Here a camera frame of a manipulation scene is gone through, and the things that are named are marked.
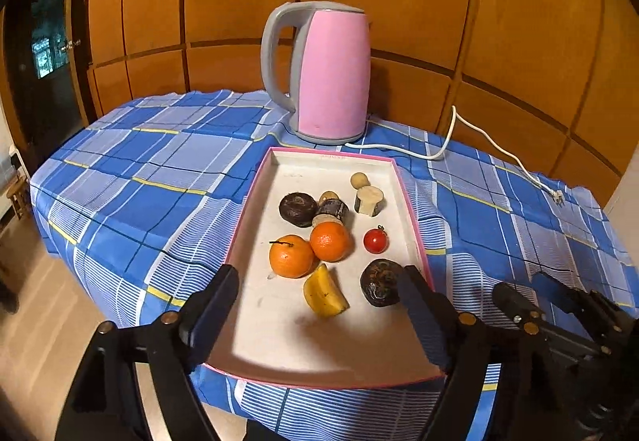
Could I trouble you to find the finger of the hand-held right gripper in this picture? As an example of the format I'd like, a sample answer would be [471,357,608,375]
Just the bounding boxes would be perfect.
[492,281,543,327]
[532,271,595,317]

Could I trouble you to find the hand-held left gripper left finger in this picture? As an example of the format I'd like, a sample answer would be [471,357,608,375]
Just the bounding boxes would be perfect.
[67,263,241,441]

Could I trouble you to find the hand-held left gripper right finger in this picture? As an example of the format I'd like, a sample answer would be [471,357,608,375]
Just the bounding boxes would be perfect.
[397,264,570,441]

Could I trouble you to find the dark brown-topped fruit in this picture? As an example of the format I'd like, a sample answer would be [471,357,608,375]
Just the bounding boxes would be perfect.
[360,259,405,308]

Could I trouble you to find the red cherry tomato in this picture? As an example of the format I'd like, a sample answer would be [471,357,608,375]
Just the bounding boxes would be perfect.
[363,225,389,254]

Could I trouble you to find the pink-rimmed white tray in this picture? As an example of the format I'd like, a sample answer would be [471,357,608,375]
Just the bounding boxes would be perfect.
[200,146,445,390]

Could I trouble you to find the yellow lemon wedge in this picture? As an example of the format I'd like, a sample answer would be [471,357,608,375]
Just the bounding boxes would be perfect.
[303,264,350,318]

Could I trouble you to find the orange with dark stem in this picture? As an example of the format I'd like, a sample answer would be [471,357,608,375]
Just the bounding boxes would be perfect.
[268,235,320,279]

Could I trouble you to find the smooth stemless orange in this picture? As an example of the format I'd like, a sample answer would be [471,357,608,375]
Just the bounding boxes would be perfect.
[310,220,353,263]

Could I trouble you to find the pale sugarcane piece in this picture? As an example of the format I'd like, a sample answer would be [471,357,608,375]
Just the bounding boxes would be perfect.
[354,186,385,218]

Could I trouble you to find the dark-bark sugarcane piece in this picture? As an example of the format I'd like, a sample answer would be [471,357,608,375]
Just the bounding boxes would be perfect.
[313,198,350,227]

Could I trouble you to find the dark round fruit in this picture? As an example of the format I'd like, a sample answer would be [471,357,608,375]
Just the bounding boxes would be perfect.
[278,192,319,227]

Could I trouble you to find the blue plaid tablecloth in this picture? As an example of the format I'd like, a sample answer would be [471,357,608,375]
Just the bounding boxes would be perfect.
[30,89,639,441]

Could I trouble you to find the dark shoe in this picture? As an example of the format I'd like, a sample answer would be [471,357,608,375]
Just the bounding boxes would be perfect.
[0,279,20,314]

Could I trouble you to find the wooden stool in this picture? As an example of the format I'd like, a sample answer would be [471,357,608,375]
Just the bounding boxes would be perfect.
[6,149,31,222]

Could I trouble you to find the pink electric kettle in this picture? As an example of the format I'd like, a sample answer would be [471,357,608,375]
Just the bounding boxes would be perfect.
[260,1,373,146]

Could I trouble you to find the dark glass door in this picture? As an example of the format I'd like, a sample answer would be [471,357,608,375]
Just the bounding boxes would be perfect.
[0,0,95,157]

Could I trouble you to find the white power cable with plug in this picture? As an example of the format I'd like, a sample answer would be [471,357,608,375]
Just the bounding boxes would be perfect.
[344,105,567,208]

